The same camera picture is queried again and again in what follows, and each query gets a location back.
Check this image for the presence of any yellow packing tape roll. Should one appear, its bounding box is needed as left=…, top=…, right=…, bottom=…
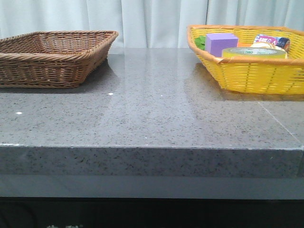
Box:
left=222, top=47, right=286, bottom=58

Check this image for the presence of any green toy leaf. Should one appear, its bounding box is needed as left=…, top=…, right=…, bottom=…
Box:
left=194, top=36, right=206, bottom=50

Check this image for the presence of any white curtain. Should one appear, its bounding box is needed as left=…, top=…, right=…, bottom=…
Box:
left=0, top=0, right=304, bottom=48

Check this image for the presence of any purple foam block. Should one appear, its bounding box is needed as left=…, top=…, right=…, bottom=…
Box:
left=205, top=33, right=238, bottom=57

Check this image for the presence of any orange toy carrot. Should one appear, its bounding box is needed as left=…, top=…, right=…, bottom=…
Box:
left=237, top=42, right=252, bottom=48

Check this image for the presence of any brown wicker basket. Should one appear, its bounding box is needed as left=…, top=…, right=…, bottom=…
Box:
left=0, top=30, right=118, bottom=88

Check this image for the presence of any yellow wicker basket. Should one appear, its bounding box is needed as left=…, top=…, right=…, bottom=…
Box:
left=187, top=25, right=304, bottom=95

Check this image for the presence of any cream bread roll toy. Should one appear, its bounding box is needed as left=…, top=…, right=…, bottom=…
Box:
left=250, top=42, right=276, bottom=49

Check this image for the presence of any colourful snack packet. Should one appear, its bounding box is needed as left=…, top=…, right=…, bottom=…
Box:
left=254, top=34, right=290, bottom=52

